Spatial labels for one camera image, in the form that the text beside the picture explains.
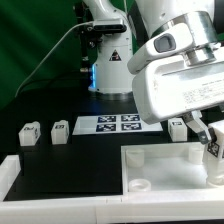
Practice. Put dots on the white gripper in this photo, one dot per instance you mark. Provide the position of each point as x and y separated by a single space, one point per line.
168 88

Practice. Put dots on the white square table top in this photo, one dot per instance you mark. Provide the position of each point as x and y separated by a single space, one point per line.
164 167

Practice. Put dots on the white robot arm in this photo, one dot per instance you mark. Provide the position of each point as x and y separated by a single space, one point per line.
110 74

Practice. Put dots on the white marker sheet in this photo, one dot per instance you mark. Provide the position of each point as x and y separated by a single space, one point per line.
106 124

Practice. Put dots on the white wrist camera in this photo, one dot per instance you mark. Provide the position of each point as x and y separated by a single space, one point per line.
172 41

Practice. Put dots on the white front obstacle wall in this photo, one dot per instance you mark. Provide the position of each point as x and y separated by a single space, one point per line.
131 208

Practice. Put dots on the white obstacle wall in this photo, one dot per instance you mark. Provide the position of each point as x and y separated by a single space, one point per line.
131 208
9 170

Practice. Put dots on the black camera on stand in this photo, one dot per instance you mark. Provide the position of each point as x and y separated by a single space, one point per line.
109 26

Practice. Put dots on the white left obstacle wall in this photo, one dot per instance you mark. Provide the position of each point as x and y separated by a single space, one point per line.
9 170

